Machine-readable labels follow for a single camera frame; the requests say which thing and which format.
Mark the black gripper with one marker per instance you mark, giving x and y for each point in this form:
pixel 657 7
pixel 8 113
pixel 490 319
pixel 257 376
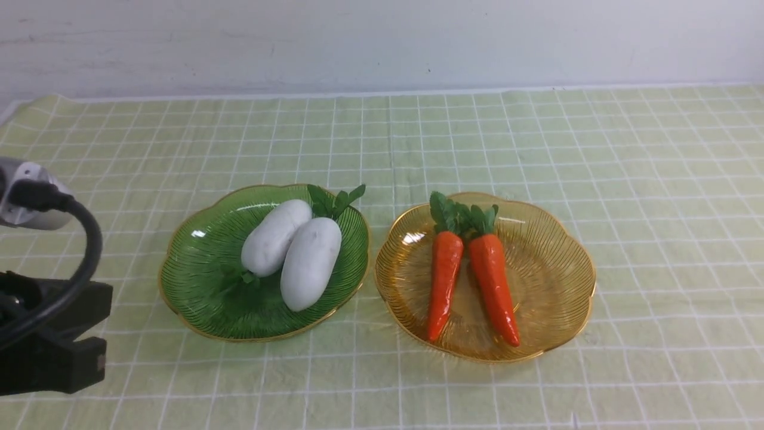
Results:
pixel 41 361

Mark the white toy radish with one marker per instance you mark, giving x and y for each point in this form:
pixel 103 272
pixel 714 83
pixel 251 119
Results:
pixel 312 255
pixel 264 250

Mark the orange toy carrot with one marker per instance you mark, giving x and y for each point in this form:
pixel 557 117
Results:
pixel 447 250
pixel 487 259

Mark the amber ribbed plastic plate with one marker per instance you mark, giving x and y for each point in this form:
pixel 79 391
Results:
pixel 551 278

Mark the green ribbed plastic plate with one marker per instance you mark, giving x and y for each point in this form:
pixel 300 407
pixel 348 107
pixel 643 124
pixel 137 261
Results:
pixel 203 283

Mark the green checkered tablecloth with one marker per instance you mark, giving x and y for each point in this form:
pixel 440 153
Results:
pixel 662 186

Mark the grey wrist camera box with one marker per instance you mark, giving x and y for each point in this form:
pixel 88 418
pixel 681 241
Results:
pixel 31 196

